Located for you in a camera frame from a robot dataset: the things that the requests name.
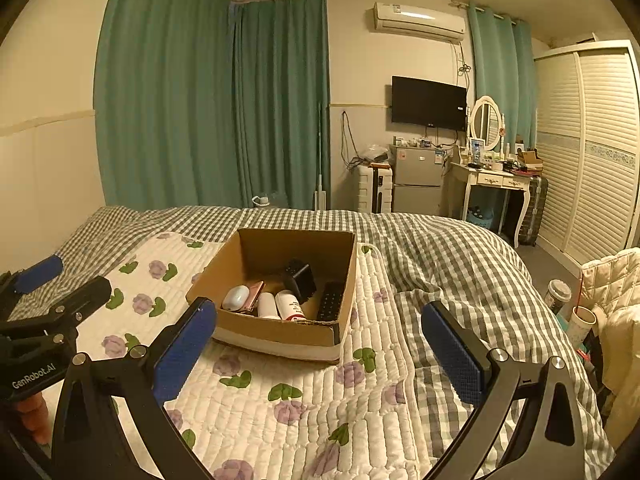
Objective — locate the white floral quilt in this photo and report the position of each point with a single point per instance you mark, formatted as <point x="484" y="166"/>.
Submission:
<point x="377" y="412"/>

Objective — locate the black wall television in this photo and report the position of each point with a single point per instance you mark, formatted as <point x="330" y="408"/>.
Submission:
<point x="428" y="103"/>

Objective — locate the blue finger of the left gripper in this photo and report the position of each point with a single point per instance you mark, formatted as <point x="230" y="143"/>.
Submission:
<point x="82" y="302"/>
<point x="40" y="273"/>

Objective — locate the white suitcase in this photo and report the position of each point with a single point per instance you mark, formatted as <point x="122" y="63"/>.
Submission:
<point x="374" y="188"/>

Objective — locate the light blue earbuds case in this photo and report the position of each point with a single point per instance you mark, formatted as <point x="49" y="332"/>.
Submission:
<point x="236" y="298"/>

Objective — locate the green curtain right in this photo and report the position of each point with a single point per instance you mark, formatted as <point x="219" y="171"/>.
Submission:
<point x="504" y="69"/>

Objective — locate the white plastic bottle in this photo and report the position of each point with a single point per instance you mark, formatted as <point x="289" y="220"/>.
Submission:
<point x="267" y="306"/>

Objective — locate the paper cup with straw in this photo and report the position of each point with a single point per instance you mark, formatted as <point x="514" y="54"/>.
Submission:
<point x="582" y="322"/>

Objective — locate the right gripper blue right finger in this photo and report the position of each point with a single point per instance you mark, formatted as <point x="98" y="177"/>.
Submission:
<point x="547" y="440"/>

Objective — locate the white louvered wardrobe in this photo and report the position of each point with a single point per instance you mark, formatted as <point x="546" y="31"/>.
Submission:
<point x="588" y="137"/>

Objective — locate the water jug with white cap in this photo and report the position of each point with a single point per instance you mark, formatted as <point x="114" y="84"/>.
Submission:
<point x="261" y="201"/>

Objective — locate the oval white vanity mirror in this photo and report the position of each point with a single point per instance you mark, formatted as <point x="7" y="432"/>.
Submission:
<point x="485" y="122"/>

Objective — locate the grey checkered bed cover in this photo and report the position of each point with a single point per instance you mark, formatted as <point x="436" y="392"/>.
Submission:
<point x="477" y="276"/>

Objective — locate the black charger cube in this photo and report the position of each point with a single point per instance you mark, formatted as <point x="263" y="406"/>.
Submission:
<point x="298" y="279"/>

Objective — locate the green curtain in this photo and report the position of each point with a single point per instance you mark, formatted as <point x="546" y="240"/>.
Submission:
<point x="212" y="102"/>
<point x="504" y="69"/>

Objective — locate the green curtain left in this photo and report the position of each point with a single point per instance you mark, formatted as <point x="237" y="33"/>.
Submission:
<point x="212" y="102"/>

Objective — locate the dark checkered suitcase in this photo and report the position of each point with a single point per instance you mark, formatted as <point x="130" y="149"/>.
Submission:
<point x="538" y="190"/>

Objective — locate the brown cardboard box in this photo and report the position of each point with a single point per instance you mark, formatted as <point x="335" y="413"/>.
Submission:
<point x="252" y="255"/>

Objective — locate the white dressing table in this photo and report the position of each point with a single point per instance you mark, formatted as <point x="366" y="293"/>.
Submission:
<point x="489" y="191"/>

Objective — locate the grey mini fridge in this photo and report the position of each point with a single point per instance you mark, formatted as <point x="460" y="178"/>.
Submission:
<point x="417" y="174"/>

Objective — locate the orange gloved hand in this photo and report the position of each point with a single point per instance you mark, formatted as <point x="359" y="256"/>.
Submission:
<point x="34" y="415"/>

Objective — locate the white bottle with red cap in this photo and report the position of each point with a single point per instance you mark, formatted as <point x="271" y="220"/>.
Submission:
<point x="288" y="306"/>

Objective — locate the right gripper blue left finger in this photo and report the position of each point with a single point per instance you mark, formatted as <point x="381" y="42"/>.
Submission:
<point x="88" y="439"/>

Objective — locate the cream padded jacket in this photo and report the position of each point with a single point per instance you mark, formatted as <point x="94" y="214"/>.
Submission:
<point x="610" y="288"/>

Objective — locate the black remote control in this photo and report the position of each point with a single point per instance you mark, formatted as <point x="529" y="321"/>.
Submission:
<point x="330" y="302"/>

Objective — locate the red rose patterned case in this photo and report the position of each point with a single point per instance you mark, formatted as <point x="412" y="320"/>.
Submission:
<point x="253" y="293"/>

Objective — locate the white air conditioner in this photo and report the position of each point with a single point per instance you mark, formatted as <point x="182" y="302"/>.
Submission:
<point x="418" y="21"/>

